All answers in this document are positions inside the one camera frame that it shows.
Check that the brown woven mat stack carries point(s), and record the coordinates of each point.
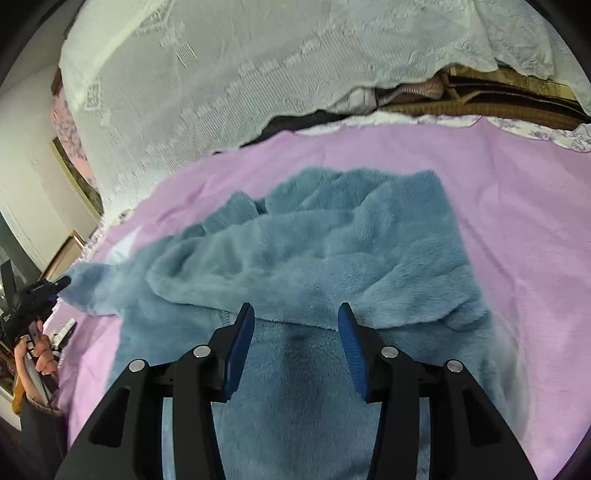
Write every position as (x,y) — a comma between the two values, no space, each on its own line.
(459,90)

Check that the person's left hand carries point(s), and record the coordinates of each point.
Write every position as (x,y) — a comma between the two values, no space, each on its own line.
(44,360)

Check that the white lace cover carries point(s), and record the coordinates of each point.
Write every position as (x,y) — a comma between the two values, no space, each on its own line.
(155,85)

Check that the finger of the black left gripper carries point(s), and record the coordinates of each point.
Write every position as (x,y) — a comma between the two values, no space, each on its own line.
(58,285)

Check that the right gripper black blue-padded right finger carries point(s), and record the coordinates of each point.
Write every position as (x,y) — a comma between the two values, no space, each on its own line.
(469,437)

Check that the blue fleece garment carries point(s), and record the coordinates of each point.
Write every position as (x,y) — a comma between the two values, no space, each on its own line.
(388,245)

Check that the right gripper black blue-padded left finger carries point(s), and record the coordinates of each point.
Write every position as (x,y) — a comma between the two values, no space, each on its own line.
(122,439)

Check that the pink patterned cloth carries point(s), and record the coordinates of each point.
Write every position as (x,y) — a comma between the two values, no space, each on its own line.
(68,135)

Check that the purple bed sheet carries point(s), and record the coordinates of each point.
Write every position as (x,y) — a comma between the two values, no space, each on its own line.
(523,206)

